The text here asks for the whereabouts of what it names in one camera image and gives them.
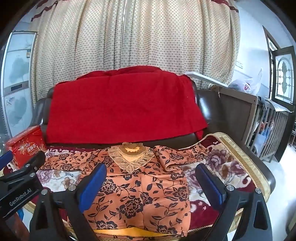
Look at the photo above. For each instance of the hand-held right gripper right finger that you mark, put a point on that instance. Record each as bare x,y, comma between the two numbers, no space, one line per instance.
210,185

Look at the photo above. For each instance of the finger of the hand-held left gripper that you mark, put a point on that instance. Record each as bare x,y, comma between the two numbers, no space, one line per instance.
5,158
27,166

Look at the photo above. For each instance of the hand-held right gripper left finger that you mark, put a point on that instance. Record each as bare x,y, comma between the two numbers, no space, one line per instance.
92,185

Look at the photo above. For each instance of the orange floral shirt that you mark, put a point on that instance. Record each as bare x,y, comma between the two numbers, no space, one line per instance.
150,197

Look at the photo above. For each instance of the red gift box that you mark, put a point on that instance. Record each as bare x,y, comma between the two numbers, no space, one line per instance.
30,143

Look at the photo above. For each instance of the floral plush blanket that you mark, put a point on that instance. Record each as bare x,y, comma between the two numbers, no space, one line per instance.
219,162

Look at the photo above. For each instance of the dark brown leather sofa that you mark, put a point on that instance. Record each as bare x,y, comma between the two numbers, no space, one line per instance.
208,109

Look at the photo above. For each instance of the brown wooden crib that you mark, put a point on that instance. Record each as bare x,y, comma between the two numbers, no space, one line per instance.
238,111

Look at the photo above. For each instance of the red towel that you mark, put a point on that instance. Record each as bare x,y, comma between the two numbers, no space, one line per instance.
124,109

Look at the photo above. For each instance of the white plastic bag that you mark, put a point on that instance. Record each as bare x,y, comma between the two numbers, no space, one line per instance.
245,84

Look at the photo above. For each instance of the white board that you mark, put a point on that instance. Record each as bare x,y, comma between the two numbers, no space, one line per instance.
203,77

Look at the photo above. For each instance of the dark door with glass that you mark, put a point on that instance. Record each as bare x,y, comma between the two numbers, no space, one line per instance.
284,69

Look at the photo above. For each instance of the beige dotted curtain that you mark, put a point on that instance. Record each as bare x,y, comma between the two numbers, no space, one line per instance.
138,34

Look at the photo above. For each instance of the white wall socket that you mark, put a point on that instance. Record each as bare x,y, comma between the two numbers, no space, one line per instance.
239,64

